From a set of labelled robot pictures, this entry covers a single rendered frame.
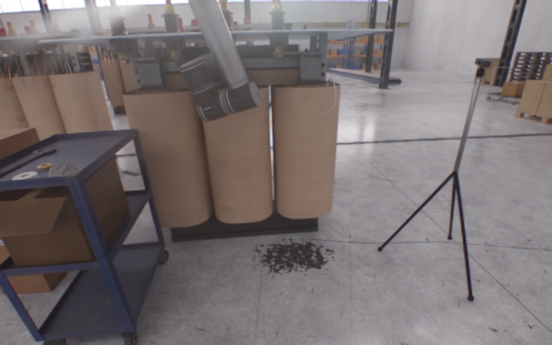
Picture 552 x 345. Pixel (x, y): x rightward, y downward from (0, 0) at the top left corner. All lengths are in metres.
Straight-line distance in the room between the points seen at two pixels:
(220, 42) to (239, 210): 1.07
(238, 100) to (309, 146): 0.65
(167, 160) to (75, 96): 2.21
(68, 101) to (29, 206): 2.66
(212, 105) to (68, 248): 0.81
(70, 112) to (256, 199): 2.66
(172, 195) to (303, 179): 0.85
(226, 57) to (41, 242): 1.00
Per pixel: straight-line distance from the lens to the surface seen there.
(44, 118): 4.04
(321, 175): 1.75
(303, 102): 1.59
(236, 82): 1.16
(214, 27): 1.14
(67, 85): 3.78
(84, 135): 1.75
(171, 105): 1.63
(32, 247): 1.38
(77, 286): 1.90
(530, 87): 7.33
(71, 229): 1.25
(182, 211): 1.86
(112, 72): 7.67
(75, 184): 1.11
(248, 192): 1.74
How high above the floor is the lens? 1.25
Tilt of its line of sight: 24 degrees down
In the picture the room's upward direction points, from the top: 2 degrees counter-clockwise
